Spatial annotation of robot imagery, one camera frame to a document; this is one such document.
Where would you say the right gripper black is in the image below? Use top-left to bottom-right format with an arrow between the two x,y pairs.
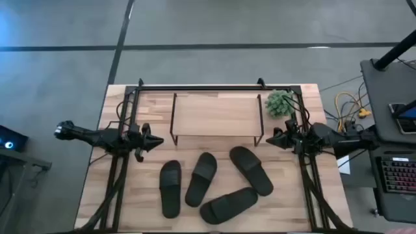
265,119 -> 303,155

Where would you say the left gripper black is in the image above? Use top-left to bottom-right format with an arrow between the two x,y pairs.
135,122 -> 165,163

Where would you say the black rubber slide sandal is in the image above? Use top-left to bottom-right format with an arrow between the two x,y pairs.
185,151 -> 218,208
159,159 -> 182,219
229,146 -> 274,197
199,187 -> 259,226

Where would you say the wooden shelf with metal legs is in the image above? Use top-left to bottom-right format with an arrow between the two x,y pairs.
169,92 -> 265,147

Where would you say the small green potted plant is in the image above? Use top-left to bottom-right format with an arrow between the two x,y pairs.
265,90 -> 296,118

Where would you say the white paper sheet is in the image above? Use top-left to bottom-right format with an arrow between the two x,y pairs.
337,155 -> 351,176

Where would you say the grey computer cart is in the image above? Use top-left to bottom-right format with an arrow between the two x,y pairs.
359,58 -> 416,225

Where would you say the black metal stand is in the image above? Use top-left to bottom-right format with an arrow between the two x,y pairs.
0,149 -> 53,234

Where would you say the backlit black keyboard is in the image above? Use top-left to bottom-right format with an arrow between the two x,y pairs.
376,157 -> 416,195

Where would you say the smartphone with dark screen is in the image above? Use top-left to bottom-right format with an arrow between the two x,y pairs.
389,102 -> 416,135

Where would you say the thick black pole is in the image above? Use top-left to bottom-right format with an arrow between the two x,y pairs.
373,31 -> 416,71

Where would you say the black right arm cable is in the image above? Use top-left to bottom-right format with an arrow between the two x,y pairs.
281,95 -> 310,129

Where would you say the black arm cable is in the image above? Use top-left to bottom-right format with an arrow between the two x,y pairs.
114,99 -> 131,131
281,95 -> 310,129

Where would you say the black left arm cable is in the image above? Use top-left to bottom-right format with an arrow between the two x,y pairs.
114,99 -> 131,131

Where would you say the black aluminium table frame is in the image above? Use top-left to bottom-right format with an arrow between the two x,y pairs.
76,77 -> 354,234

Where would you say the yellow cable with plug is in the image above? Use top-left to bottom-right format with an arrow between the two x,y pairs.
334,92 -> 372,133

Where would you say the black box with light ring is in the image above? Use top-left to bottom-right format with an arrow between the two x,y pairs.
0,125 -> 29,153

